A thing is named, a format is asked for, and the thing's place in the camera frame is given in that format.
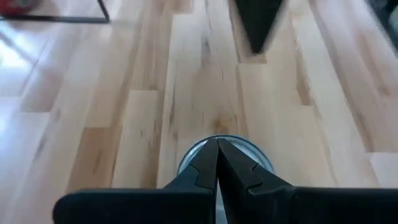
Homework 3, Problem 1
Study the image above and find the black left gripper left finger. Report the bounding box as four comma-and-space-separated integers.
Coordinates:
52, 138, 219, 224

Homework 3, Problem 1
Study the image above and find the green light tuna can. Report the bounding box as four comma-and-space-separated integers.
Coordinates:
177, 133, 275, 224

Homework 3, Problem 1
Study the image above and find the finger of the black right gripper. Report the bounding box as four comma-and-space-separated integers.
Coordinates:
233, 0, 284, 54

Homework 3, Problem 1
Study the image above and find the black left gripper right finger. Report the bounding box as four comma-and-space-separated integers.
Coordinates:
216, 138, 398, 224

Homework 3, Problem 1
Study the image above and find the wooden shelf with black legs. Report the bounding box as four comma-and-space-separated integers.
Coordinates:
0, 0, 111, 24

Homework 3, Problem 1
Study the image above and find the silver-lidded red label can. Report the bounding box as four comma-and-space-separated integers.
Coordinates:
0, 0, 43, 16

